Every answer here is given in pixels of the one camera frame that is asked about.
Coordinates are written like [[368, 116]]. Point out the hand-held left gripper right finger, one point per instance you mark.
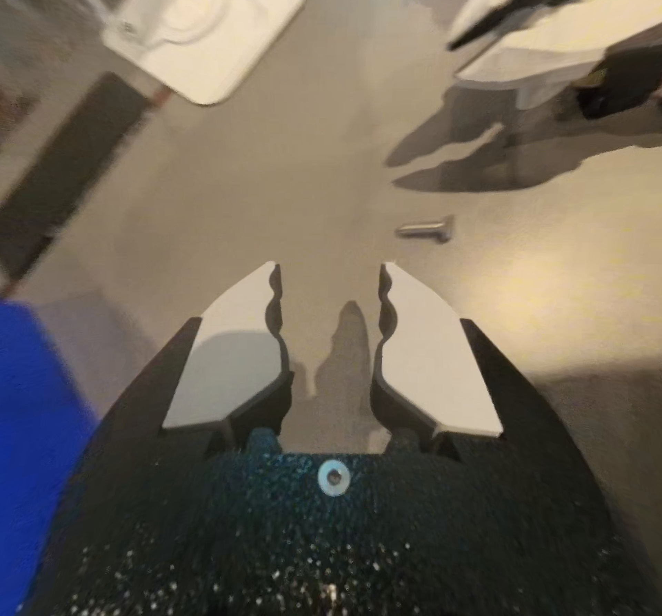
[[434, 368]]

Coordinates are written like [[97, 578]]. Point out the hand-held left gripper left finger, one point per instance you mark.
[[227, 363]]

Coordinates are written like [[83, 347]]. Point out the steel bolt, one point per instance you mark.
[[424, 229]]

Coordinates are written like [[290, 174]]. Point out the blue plastic bin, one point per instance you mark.
[[31, 445]]

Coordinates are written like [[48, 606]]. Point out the white desk stand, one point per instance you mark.
[[232, 32]]

